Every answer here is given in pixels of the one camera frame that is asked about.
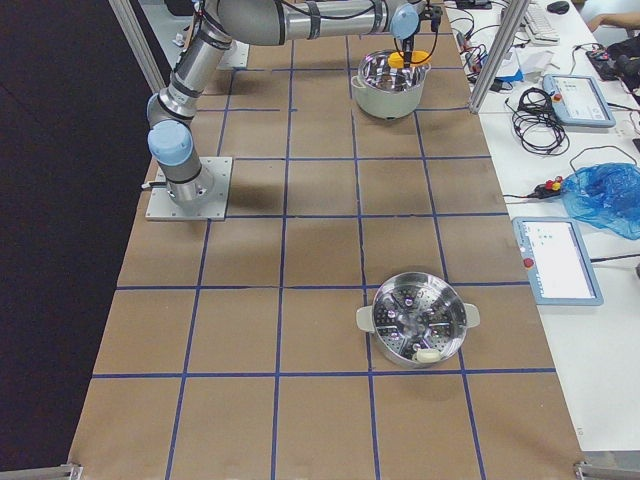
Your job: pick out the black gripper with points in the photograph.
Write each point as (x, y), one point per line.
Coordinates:
(408, 45)

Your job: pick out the yellow corn cob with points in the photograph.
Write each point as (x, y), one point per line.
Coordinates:
(416, 58)

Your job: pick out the pale green electric cooking pot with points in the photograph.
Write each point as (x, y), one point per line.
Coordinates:
(384, 88)

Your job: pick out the white paper box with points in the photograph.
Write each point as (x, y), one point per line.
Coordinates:
(534, 62)

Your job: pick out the white computer keyboard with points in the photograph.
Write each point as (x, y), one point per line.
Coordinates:
(537, 27)

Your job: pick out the black computer mouse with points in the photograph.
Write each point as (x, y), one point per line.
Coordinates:
(558, 7)

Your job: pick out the far teach pendant tablet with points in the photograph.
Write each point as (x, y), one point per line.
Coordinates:
(578, 101)

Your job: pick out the teach pendant tablet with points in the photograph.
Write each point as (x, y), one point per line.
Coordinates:
(578, 101)
(556, 261)

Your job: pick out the red button control box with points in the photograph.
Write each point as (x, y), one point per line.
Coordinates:
(551, 188)

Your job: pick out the blue plastic bag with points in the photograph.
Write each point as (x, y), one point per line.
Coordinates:
(605, 196)

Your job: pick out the near teach pendant tablet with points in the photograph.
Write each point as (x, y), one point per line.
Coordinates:
(556, 261)

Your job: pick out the stainless steel steamer basket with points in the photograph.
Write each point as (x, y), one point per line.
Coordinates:
(417, 320)

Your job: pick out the aluminium frame post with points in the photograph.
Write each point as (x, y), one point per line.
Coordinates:
(514, 14)

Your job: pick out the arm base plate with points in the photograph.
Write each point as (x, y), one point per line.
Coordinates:
(204, 198)
(236, 57)

